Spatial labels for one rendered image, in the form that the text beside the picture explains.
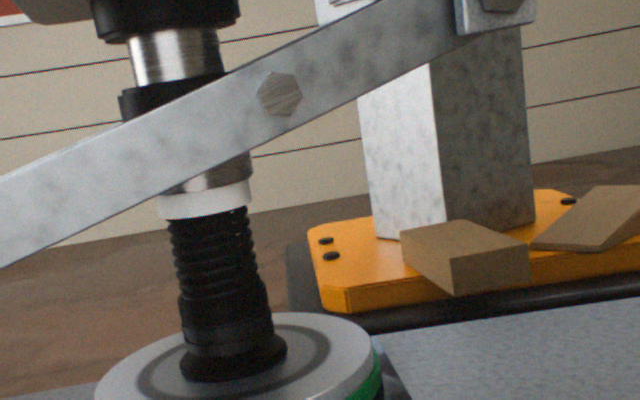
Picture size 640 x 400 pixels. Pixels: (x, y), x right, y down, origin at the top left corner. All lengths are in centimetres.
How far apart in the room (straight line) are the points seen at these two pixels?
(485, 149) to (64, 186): 83
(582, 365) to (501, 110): 71
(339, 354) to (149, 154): 20
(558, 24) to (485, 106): 579
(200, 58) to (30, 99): 619
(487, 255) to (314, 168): 559
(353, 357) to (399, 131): 70
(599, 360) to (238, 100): 31
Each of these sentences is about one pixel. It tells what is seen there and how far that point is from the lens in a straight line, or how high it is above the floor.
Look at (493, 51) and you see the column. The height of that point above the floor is 106.
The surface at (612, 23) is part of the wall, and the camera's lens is 716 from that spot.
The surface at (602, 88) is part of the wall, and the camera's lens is 713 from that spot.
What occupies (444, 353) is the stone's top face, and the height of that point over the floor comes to 85.
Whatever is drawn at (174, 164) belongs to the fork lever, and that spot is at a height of 103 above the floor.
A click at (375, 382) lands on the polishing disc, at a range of 54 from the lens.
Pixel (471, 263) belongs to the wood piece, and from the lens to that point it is 94.
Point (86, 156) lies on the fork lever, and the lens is 47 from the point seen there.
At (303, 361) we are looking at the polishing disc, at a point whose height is 87.
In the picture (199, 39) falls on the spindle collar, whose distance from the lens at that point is 51.
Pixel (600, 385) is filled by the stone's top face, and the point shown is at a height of 85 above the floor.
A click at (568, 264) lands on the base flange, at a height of 76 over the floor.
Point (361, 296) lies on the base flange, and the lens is 104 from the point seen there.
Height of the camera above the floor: 107
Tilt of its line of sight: 11 degrees down
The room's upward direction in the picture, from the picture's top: 10 degrees counter-clockwise
